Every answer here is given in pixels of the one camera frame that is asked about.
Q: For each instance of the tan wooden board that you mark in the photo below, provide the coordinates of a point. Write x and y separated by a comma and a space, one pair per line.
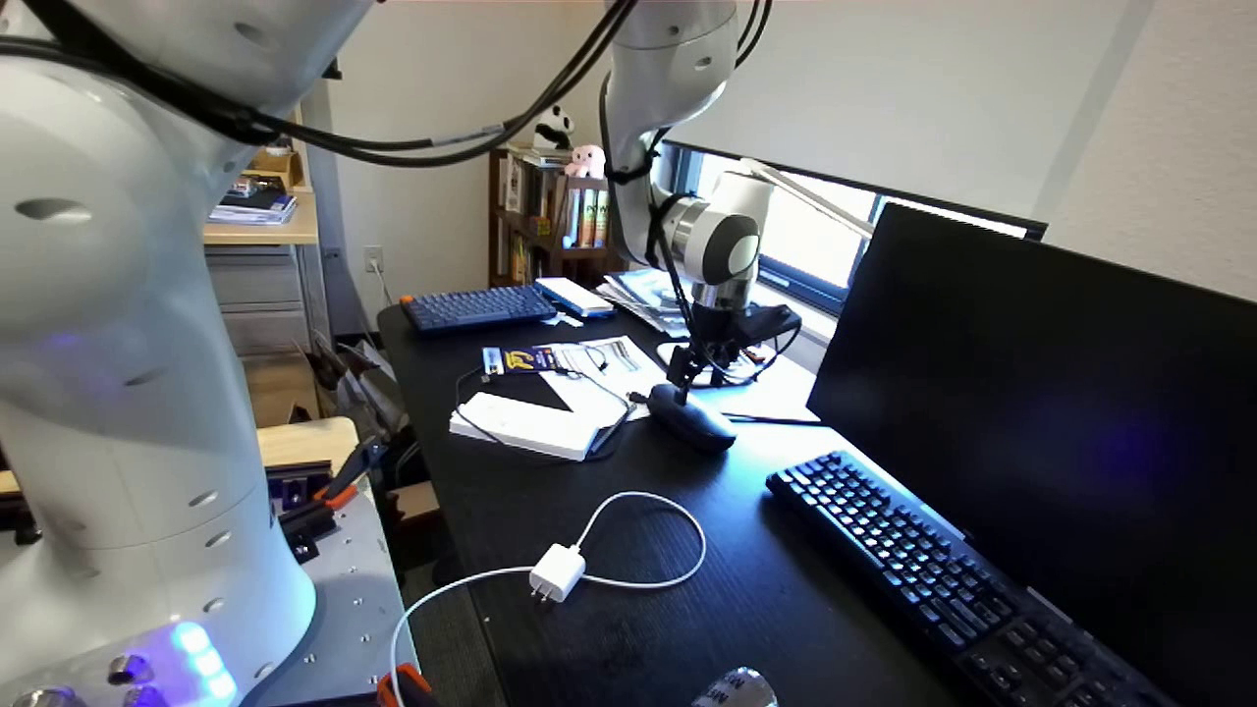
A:
307, 445

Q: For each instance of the white printed papers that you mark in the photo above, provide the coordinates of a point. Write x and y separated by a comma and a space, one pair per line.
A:
616, 359

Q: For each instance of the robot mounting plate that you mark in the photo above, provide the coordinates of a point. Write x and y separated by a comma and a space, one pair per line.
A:
348, 613

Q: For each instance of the light wooden shelf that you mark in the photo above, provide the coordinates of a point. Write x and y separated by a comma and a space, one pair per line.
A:
260, 237

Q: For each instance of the white rectangular pad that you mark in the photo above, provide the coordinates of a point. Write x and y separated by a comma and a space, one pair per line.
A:
577, 299

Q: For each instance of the dark wooden bookshelf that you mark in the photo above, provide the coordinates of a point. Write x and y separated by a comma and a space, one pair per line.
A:
552, 219

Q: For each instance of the black computer keyboard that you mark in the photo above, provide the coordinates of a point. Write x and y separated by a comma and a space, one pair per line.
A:
916, 562

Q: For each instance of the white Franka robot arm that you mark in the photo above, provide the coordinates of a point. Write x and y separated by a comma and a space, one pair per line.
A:
120, 393

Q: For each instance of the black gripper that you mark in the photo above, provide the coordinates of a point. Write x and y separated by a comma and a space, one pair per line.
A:
734, 338

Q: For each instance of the white charger brick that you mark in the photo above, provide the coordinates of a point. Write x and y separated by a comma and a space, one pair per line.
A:
558, 574

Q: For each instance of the black window frame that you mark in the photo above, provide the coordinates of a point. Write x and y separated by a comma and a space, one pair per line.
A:
799, 279

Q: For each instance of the small gray metal object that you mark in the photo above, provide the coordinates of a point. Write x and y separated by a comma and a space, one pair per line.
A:
736, 690

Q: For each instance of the red black pliers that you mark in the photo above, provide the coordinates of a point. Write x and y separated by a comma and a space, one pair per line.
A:
327, 503

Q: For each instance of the white long flat box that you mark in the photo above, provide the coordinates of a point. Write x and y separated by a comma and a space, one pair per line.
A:
526, 426

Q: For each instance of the beige window roller blind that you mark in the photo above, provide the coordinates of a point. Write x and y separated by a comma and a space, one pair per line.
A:
916, 93

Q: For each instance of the blue keyboard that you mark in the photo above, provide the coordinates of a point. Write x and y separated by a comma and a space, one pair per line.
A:
476, 306

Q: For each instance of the stack of books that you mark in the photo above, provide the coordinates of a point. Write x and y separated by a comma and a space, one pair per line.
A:
649, 299

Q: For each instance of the black computer monitor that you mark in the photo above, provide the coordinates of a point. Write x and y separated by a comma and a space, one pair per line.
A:
1047, 435

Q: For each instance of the black pen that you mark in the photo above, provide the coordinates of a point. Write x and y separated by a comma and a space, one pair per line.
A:
773, 416

